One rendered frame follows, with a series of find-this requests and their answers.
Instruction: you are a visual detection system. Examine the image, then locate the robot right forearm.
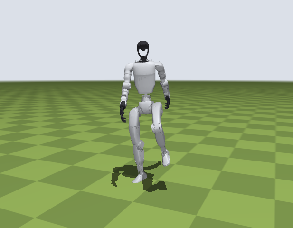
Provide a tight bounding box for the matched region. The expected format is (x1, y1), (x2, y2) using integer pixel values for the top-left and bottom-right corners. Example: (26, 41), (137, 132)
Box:
(120, 85), (129, 106)

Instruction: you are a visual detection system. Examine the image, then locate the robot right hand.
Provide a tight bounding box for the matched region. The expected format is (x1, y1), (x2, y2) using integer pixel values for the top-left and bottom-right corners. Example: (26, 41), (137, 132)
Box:
(120, 101), (126, 123)

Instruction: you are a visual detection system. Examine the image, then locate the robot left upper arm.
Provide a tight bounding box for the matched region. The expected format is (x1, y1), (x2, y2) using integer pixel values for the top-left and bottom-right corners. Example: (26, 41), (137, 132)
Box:
(154, 62), (168, 87)

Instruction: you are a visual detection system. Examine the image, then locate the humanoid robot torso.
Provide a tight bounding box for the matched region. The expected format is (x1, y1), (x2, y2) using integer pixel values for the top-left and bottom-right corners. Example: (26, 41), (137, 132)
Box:
(133, 59), (156, 114)

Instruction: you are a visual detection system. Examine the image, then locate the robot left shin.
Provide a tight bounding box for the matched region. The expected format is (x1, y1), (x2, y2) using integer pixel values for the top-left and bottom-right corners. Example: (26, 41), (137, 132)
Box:
(155, 123), (167, 154)

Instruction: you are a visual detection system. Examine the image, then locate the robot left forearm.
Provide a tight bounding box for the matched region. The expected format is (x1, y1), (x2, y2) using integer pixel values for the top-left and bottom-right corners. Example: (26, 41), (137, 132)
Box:
(162, 81), (170, 98)

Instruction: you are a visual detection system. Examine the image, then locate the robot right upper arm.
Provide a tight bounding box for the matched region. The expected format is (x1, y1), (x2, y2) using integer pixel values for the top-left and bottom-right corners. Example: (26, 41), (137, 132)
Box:
(123, 63), (133, 90)

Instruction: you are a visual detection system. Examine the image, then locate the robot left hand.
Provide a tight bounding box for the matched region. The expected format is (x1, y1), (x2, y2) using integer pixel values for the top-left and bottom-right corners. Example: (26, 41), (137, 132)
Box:
(165, 96), (170, 109)

